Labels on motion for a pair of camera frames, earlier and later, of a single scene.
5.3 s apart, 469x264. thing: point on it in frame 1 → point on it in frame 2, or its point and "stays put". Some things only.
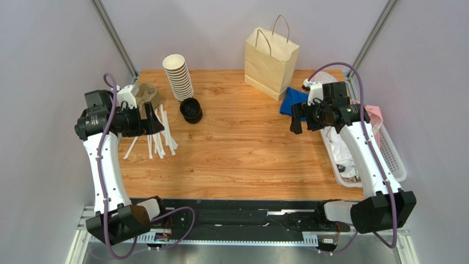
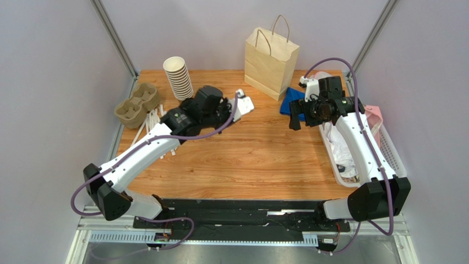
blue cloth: (292, 97) stays put
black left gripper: (150, 125) → (227, 106)
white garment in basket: (342, 155) stays put
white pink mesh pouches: (323, 77) stays put
